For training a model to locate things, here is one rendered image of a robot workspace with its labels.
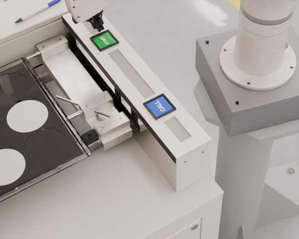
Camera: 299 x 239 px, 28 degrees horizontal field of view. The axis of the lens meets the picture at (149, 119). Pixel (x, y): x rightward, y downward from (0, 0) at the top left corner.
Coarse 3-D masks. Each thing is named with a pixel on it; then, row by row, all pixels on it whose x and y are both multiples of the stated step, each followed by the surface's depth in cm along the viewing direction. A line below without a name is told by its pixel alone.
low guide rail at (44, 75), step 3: (42, 72) 160; (45, 72) 160; (39, 75) 159; (42, 75) 159; (45, 75) 159; (48, 75) 160; (33, 78) 159; (42, 78) 159; (45, 78) 160; (48, 78) 160; (51, 78) 161; (45, 81) 160; (48, 81) 161
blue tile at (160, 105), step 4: (156, 100) 137; (160, 100) 137; (164, 100) 137; (148, 104) 137; (152, 104) 137; (156, 104) 136; (160, 104) 136; (164, 104) 136; (168, 104) 136; (152, 108) 136; (156, 108) 136; (160, 108) 136; (164, 108) 136; (168, 108) 136; (172, 108) 136; (156, 112) 135; (160, 112) 135; (164, 112) 135; (156, 116) 134
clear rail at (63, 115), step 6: (24, 60) 156; (30, 66) 154; (30, 72) 153; (36, 72) 153; (36, 78) 151; (42, 84) 150; (42, 90) 150; (48, 90) 149; (48, 96) 148; (54, 102) 146; (60, 108) 145; (60, 114) 144; (66, 120) 142; (72, 126) 141; (72, 132) 140; (78, 138) 139; (84, 144) 138; (84, 150) 137; (90, 150) 137
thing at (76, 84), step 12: (48, 60) 158; (60, 60) 158; (72, 60) 158; (48, 72) 159; (60, 72) 156; (72, 72) 155; (84, 72) 155; (60, 84) 153; (72, 84) 153; (84, 84) 152; (96, 84) 152; (72, 96) 150; (84, 96) 150; (84, 120) 147; (96, 120) 145; (120, 132) 142; (108, 144) 142
